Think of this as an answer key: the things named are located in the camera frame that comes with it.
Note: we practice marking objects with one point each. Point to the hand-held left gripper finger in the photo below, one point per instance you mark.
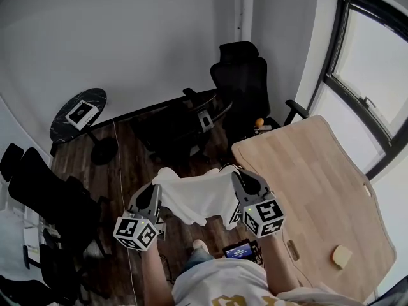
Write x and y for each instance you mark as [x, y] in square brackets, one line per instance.
[137, 202]
[155, 199]

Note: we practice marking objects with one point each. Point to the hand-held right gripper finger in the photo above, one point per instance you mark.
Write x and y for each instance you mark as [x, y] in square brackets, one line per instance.
[259, 190]
[239, 190]

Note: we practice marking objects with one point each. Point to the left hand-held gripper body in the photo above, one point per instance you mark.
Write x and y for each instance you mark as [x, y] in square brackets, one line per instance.
[135, 231]

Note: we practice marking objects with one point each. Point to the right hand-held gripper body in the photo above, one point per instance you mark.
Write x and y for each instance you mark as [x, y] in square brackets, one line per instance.
[264, 217]

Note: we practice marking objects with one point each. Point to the white clothes with black stripes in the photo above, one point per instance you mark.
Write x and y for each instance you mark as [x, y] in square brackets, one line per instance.
[197, 196]

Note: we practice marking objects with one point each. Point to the black chair with headrest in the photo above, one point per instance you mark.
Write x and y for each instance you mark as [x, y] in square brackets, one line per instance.
[242, 84]

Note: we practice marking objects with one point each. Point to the person's left forearm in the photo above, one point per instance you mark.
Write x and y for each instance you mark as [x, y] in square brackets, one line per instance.
[156, 273]

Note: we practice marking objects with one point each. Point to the person's right forearm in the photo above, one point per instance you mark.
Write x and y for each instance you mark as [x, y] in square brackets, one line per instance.
[282, 263]

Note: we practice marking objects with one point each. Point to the black mesh office chair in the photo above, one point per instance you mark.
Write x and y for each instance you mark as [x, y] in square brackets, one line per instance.
[48, 276]
[54, 196]
[11, 159]

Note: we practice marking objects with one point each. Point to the black device with screen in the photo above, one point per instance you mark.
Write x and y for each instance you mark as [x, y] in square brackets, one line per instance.
[239, 252]

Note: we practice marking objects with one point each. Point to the light wooden desk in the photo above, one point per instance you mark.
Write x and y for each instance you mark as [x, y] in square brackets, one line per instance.
[318, 183]

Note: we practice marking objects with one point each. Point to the person's white shoe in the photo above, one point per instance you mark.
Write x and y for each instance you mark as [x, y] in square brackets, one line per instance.
[201, 245]

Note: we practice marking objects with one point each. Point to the small orange ball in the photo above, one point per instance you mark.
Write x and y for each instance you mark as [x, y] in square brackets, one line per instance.
[260, 122]

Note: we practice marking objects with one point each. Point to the person's jeans leg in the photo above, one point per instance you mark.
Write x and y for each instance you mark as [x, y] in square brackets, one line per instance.
[197, 261]

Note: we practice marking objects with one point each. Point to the person's white printed shirt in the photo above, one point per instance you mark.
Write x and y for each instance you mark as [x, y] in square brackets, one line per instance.
[223, 285]

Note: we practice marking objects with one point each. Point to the yellow sponge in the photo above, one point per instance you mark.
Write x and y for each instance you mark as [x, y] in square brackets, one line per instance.
[341, 257]

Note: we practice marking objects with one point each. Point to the round black marble table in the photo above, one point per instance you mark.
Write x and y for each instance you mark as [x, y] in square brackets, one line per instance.
[63, 129]

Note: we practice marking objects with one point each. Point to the white shelf unit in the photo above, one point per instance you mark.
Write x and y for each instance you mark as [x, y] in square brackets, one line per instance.
[30, 225]

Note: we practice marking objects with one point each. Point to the white box with black print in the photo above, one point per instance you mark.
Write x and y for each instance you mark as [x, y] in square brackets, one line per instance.
[81, 113]

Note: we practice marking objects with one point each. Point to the black window frame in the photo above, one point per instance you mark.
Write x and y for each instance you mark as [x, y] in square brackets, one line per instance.
[342, 59]

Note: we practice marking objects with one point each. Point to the white vertical wall pipe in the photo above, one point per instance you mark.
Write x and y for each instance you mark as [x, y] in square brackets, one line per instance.
[242, 8]

